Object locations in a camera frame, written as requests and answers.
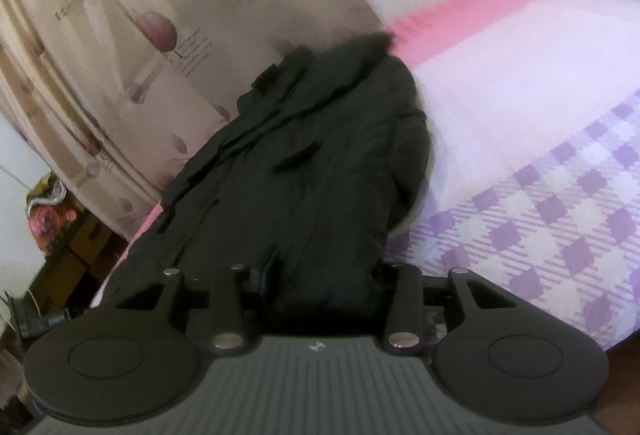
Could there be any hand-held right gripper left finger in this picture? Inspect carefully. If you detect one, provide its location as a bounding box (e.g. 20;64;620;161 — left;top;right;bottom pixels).
114;246;282;357

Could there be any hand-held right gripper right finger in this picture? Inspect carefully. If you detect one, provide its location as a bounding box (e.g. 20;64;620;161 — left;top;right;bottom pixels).
381;264;519;358

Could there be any black padded jacket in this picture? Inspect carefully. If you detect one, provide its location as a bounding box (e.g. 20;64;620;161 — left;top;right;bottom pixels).
102;32;433;332

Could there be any pink and purple checked bedsheet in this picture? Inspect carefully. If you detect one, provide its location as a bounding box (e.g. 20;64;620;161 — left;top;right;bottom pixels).
90;0;640;352

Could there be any pile of patterned cloth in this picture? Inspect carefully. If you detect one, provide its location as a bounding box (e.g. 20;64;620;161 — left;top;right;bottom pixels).
24;171;82;242

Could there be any cream curtain with pink print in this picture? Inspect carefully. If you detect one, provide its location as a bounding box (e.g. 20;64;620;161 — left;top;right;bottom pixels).
0;0;387;243

